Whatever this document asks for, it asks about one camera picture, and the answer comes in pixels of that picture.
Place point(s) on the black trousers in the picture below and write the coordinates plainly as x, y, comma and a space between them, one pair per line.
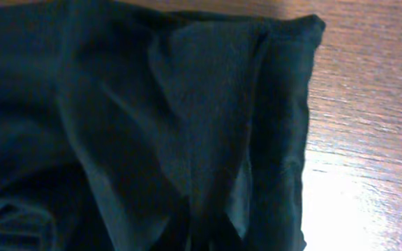
127, 128

